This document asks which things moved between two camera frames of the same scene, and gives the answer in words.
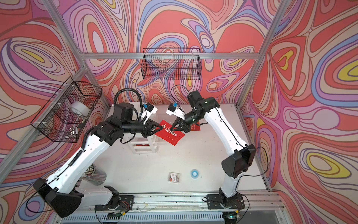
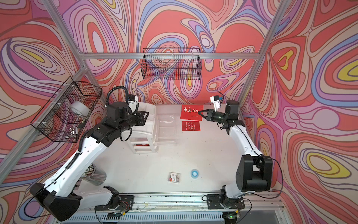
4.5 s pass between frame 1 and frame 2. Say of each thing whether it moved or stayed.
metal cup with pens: stayed
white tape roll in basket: stayed
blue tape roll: stayed
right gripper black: moved
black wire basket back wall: stayed
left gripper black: moved
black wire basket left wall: stayed
